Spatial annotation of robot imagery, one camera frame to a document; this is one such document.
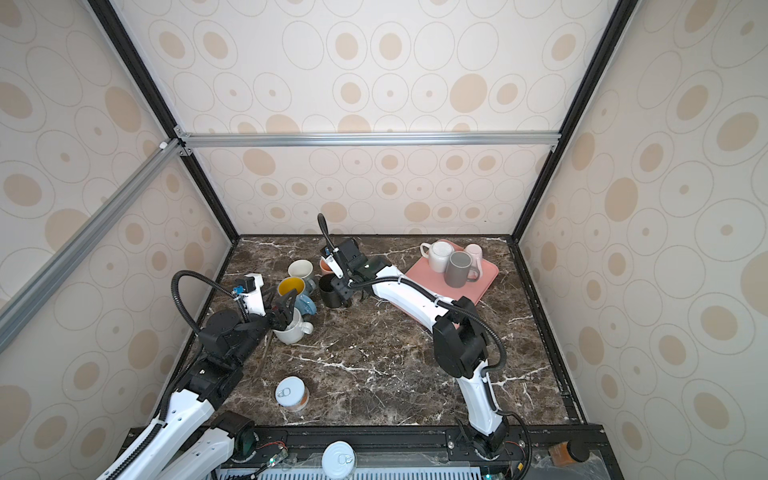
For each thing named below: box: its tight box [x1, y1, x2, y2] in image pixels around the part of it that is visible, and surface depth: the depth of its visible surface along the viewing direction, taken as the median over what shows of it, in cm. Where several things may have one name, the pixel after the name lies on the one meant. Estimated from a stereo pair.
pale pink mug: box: [465, 243, 483, 280], surface depth 105 cm
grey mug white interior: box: [287, 259, 317, 296], surface depth 99 cm
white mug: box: [420, 241, 454, 273], surface depth 108 cm
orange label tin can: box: [275, 376, 310, 411], surface depth 79 cm
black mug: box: [318, 274, 344, 308], surface depth 99 cm
